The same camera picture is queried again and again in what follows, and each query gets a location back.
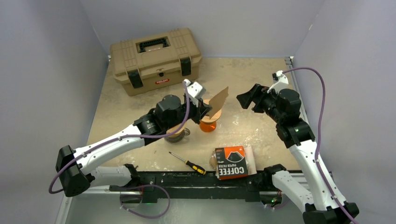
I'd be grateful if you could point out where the yellow black screwdriver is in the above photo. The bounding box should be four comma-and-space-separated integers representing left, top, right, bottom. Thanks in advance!
169, 152, 206, 175

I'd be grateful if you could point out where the orange glass carafe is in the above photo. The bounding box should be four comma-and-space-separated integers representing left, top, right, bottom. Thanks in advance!
199, 121, 217, 133

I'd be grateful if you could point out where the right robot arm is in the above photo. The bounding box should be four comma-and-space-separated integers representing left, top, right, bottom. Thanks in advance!
236, 84, 359, 224

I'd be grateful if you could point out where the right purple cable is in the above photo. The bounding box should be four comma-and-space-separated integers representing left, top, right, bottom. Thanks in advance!
283, 67, 361, 224

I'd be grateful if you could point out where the smoky glass carafe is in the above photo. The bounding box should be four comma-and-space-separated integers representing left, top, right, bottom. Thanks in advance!
164, 128, 191, 143

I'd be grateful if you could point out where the wooden ring holder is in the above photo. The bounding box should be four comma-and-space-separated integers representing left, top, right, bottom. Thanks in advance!
201, 99, 221, 124
166, 124, 185, 138

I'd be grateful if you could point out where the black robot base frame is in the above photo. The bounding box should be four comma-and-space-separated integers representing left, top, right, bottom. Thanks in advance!
63, 170, 338, 205

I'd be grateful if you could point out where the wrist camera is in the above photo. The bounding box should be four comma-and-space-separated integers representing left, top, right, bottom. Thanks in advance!
267, 70, 289, 93
183, 79, 206, 107

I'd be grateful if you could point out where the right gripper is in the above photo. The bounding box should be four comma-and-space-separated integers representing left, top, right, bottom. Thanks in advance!
237, 83, 284, 123

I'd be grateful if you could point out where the coffee paper filter box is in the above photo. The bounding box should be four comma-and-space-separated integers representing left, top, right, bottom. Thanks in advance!
214, 146, 248, 180

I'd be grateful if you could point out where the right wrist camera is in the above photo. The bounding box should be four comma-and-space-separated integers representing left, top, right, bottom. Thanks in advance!
267, 70, 289, 93

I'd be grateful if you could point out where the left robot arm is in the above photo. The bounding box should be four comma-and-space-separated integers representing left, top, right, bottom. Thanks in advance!
49, 94, 213, 197

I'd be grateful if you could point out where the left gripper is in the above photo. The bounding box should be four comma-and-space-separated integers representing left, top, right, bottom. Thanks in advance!
165, 96, 212, 130

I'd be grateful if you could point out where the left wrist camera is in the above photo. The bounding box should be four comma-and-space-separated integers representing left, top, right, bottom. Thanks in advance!
183, 79, 206, 107

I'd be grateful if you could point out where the tan plastic toolbox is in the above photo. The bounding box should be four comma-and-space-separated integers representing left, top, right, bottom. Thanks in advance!
110, 28, 202, 96

